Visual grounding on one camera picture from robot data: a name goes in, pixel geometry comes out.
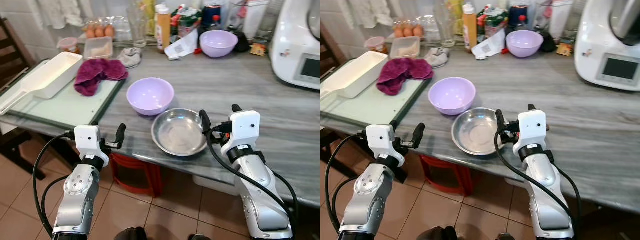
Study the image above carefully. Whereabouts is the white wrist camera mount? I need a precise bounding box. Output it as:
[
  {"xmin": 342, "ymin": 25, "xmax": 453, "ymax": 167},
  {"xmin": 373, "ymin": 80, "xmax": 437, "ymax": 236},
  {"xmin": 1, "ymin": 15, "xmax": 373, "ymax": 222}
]
[
  {"xmin": 513, "ymin": 110, "xmax": 547, "ymax": 153},
  {"xmin": 220, "ymin": 110, "xmax": 261, "ymax": 156},
  {"xmin": 74, "ymin": 125, "xmax": 110, "ymax": 168},
  {"xmin": 365, "ymin": 124, "xmax": 405, "ymax": 168}
]

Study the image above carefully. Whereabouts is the white kitchen appliance with screen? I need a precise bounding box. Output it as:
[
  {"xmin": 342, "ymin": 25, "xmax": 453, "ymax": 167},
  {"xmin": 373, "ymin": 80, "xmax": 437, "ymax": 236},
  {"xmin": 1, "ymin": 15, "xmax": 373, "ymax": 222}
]
[
  {"xmin": 269, "ymin": 0, "xmax": 321, "ymax": 91},
  {"xmin": 573, "ymin": 0, "xmax": 640, "ymax": 93}
]

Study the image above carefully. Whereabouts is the lilac plastic bowl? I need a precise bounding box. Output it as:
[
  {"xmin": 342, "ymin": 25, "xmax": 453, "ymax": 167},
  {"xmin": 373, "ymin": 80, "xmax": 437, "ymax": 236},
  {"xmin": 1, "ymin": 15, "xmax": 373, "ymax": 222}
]
[
  {"xmin": 505, "ymin": 30, "xmax": 545, "ymax": 59},
  {"xmin": 428, "ymin": 76, "xmax": 477, "ymax": 117},
  {"xmin": 126, "ymin": 77, "xmax": 176, "ymax": 117},
  {"xmin": 199, "ymin": 30, "xmax": 240, "ymax": 59}
]

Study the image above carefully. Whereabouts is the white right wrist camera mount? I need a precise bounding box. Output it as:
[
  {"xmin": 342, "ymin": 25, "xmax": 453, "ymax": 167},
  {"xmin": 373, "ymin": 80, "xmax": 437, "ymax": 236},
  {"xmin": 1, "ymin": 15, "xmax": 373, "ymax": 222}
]
[
  {"xmin": 513, "ymin": 110, "xmax": 547, "ymax": 153},
  {"xmin": 220, "ymin": 110, "xmax": 261, "ymax": 156}
]

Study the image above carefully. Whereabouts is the green and red package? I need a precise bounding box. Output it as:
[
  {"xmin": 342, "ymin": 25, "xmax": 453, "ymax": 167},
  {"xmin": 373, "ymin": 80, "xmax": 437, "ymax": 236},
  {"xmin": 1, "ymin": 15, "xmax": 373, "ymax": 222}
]
[
  {"xmin": 171, "ymin": 5, "xmax": 203, "ymax": 39},
  {"xmin": 477, "ymin": 5, "xmax": 509, "ymax": 39}
]

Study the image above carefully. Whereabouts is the clear lidded plastic box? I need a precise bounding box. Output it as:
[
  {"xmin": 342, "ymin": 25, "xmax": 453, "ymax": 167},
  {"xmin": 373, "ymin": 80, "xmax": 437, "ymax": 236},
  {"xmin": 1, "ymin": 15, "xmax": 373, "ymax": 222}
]
[
  {"xmin": 83, "ymin": 36, "xmax": 115, "ymax": 60},
  {"xmin": 389, "ymin": 35, "xmax": 422, "ymax": 59}
]

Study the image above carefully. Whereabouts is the shallow stainless steel bowl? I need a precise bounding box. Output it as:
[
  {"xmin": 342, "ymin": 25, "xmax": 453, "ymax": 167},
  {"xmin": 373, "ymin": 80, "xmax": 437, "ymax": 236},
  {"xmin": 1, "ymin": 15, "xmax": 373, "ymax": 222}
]
[
  {"xmin": 151, "ymin": 107, "xmax": 209, "ymax": 158},
  {"xmin": 450, "ymin": 107, "xmax": 501, "ymax": 157}
]

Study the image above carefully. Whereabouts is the white printed paper packet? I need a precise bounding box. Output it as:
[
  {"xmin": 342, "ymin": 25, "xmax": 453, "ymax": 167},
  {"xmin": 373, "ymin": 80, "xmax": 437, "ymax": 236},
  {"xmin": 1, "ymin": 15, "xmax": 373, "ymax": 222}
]
[
  {"xmin": 163, "ymin": 29, "xmax": 200, "ymax": 61},
  {"xmin": 470, "ymin": 28, "xmax": 507, "ymax": 61}
]

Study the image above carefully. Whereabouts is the red plastic stool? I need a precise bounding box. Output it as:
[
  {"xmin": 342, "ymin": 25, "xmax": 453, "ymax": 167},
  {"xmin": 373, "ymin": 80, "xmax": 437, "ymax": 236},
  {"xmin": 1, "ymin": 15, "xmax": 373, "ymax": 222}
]
[
  {"xmin": 109, "ymin": 152, "xmax": 164, "ymax": 199},
  {"xmin": 418, "ymin": 153, "xmax": 474, "ymax": 197}
]

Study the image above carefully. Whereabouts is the orange sauce bottle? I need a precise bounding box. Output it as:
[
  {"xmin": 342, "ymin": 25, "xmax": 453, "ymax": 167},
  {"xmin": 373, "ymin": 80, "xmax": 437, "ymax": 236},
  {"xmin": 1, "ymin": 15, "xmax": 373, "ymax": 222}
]
[
  {"xmin": 154, "ymin": 3, "xmax": 172, "ymax": 54},
  {"xmin": 461, "ymin": 2, "xmax": 479, "ymax": 53}
]

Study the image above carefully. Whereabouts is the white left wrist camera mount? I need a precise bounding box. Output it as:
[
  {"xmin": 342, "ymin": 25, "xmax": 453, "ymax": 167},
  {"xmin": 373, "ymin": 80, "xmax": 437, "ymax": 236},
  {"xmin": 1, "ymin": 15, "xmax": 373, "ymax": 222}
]
[
  {"xmin": 74, "ymin": 125, "xmax": 110, "ymax": 168},
  {"xmin": 365, "ymin": 124, "xmax": 405, "ymax": 168}
]

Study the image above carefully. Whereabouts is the small pink lidded tub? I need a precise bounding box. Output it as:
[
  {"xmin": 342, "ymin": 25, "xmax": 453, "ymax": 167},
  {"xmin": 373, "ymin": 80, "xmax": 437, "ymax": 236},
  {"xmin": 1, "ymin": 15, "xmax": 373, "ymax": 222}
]
[
  {"xmin": 56, "ymin": 37, "xmax": 81, "ymax": 55},
  {"xmin": 363, "ymin": 36, "xmax": 389, "ymax": 55}
]

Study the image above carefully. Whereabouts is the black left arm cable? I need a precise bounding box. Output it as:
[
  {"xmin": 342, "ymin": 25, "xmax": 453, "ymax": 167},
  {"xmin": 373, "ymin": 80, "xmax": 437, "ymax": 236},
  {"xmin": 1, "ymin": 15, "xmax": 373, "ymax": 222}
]
[
  {"xmin": 324, "ymin": 132, "xmax": 368, "ymax": 236},
  {"xmin": 32, "ymin": 131, "xmax": 76, "ymax": 239}
]

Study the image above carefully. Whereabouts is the white rectangular plastic container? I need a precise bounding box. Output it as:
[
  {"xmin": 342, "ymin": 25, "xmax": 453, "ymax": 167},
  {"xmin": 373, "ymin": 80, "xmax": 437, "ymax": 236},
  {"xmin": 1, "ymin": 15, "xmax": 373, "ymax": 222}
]
[
  {"xmin": 0, "ymin": 51, "xmax": 84, "ymax": 116},
  {"xmin": 320, "ymin": 50, "xmax": 389, "ymax": 101}
]

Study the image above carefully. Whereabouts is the small black object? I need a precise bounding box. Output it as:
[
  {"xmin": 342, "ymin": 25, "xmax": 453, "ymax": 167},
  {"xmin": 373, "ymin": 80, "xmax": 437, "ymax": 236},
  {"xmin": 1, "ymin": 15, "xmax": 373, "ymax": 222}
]
[
  {"xmin": 539, "ymin": 32, "xmax": 558, "ymax": 54},
  {"xmin": 234, "ymin": 32, "xmax": 251, "ymax": 54}
]

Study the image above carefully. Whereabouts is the clear plastic jug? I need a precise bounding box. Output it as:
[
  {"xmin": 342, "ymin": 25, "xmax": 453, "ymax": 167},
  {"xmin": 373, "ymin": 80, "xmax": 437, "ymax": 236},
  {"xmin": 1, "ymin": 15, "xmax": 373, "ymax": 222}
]
[
  {"xmin": 227, "ymin": 0, "xmax": 271, "ymax": 42},
  {"xmin": 534, "ymin": 0, "xmax": 575, "ymax": 42}
]

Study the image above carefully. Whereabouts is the black left robot foot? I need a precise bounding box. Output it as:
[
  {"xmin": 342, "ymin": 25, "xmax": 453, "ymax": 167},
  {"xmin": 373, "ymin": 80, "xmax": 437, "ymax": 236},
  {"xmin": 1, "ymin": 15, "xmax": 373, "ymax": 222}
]
[
  {"xmin": 416, "ymin": 225, "xmax": 459, "ymax": 240},
  {"xmin": 113, "ymin": 226, "xmax": 149, "ymax": 240}
]

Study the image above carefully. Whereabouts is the clear drinking glass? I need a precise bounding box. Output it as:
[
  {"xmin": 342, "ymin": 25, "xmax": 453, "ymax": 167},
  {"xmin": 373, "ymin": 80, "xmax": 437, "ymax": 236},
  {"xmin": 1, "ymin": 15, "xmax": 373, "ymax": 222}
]
[
  {"xmin": 433, "ymin": 3, "xmax": 456, "ymax": 49},
  {"xmin": 126, "ymin": 4, "xmax": 149, "ymax": 49}
]

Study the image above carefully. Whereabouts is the dark blue jar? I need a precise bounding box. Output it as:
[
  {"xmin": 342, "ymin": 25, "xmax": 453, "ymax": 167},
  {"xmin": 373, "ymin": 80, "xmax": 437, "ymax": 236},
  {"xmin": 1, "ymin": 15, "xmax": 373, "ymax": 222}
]
[
  {"xmin": 508, "ymin": 3, "xmax": 530, "ymax": 31},
  {"xmin": 202, "ymin": 3, "xmax": 224, "ymax": 31}
]

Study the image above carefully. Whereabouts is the magenta towel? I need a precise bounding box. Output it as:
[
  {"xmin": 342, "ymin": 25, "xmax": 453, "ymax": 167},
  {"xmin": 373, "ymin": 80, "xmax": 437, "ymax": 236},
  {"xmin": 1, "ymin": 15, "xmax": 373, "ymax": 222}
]
[
  {"xmin": 376, "ymin": 57, "xmax": 435, "ymax": 97},
  {"xmin": 73, "ymin": 57, "xmax": 130, "ymax": 98}
]

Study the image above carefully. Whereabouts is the white hanging cloth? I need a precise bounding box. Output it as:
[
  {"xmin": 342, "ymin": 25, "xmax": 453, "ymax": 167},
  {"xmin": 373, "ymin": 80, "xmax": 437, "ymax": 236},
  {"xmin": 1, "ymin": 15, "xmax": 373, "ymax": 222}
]
[
  {"xmin": 37, "ymin": 0, "xmax": 96, "ymax": 29},
  {"xmin": 344, "ymin": 0, "xmax": 402, "ymax": 29}
]

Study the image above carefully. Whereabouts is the white box under table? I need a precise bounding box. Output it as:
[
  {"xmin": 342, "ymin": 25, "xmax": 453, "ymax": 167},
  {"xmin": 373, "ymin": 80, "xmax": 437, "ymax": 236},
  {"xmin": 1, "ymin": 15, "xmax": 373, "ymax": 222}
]
[{"xmin": 192, "ymin": 174, "xmax": 241, "ymax": 197}]

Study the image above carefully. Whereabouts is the grey crumpled cloth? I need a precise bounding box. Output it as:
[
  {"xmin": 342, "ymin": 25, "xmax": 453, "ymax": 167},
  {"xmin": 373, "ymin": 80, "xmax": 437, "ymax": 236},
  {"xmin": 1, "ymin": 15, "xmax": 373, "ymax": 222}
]
[
  {"xmin": 118, "ymin": 47, "xmax": 144, "ymax": 69},
  {"xmin": 423, "ymin": 46, "xmax": 450, "ymax": 69}
]

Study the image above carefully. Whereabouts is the pale green cutting board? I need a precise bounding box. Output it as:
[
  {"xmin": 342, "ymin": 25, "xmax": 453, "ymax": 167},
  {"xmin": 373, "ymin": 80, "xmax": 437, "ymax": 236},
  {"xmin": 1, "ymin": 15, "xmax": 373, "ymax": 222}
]
[
  {"xmin": 0, "ymin": 59, "xmax": 126, "ymax": 132},
  {"xmin": 320, "ymin": 59, "xmax": 432, "ymax": 128}
]

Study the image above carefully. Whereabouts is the dark wooden chair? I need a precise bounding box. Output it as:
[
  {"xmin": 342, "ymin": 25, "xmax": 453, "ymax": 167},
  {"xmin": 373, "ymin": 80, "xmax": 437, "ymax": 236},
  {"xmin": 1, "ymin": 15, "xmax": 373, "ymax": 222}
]
[
  {"xmin": 320, "ymin": 22, "xmax": 347, "ymax": 79},
  {"xmin": 0, "ymin": 15, "xmax": 32, "ymax": 92}
]

